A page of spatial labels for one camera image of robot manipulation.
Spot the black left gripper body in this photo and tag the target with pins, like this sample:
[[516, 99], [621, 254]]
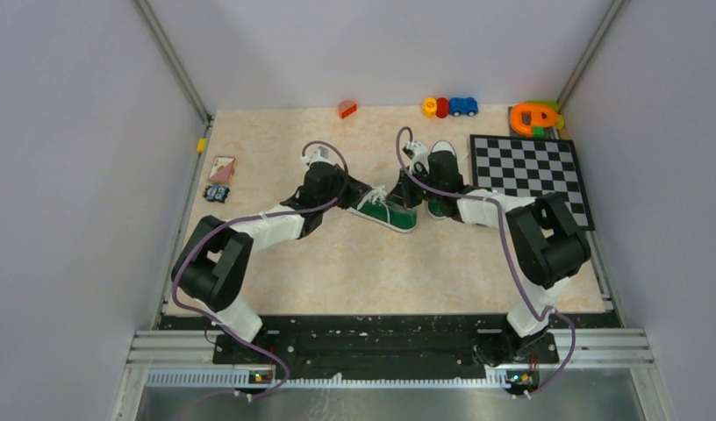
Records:
[[347, 193]]

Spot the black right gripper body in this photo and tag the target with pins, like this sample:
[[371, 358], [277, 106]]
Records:
[[413, 191]]

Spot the green canvas sneaker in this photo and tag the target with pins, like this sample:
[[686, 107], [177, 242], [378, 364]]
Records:
[[444, 175], [375, 205]]

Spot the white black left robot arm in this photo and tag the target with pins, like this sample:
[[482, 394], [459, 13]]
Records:
[[213, 263]]

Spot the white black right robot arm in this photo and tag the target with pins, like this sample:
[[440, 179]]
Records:
[[543, 246]]

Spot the orange toy brick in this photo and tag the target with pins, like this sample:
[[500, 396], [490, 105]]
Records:
[[347, 108]]

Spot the yellow toy block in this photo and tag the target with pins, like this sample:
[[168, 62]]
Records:
[[429, 107]]

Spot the red toy block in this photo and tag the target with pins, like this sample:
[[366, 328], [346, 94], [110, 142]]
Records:
[[442, 107]]

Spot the blue toy car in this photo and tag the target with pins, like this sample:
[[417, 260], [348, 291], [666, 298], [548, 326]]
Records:
[[458, 106]]

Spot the black white chessboard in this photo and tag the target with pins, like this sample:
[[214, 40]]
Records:
[[531, 167]]

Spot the pink tangram puzzle box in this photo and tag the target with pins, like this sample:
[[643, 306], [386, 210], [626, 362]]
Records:
[[222, 170]]

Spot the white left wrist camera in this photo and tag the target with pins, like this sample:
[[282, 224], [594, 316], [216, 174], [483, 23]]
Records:
[[320, 154]]

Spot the orange green ring toy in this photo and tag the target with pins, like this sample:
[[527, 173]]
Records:
[[535, 119]]

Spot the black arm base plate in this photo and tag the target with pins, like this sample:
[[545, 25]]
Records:
[[412, 348]]

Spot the aluminium frame rail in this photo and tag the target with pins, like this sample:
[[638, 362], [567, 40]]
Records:
[[189, 358]]

